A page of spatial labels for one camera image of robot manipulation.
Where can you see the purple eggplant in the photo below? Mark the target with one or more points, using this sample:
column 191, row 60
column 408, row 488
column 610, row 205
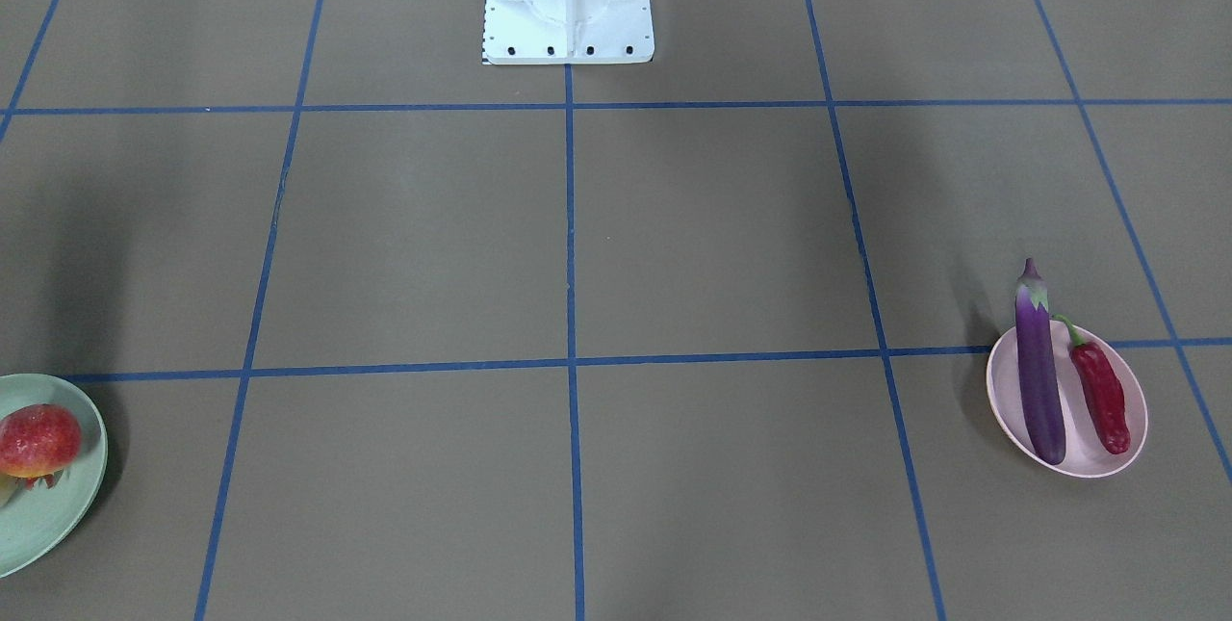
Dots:
column 1040, row 399

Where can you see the peach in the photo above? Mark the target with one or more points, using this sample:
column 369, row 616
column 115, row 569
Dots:
column 8, row 487

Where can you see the red chili pepper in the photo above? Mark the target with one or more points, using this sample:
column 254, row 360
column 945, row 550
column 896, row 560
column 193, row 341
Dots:
column 1103, row 391

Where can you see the green plate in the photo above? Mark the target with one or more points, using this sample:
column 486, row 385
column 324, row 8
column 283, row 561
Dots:
column 34, row 521

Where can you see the brown table mat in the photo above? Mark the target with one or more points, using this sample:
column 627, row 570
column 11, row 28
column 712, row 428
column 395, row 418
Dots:
column 380, row 332

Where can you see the pink plate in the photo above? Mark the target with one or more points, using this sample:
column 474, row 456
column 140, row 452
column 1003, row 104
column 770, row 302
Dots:
column 1086, row 456

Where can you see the red pomegranate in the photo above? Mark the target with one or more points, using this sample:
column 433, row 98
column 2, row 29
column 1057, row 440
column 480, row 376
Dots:
column 37, row 442

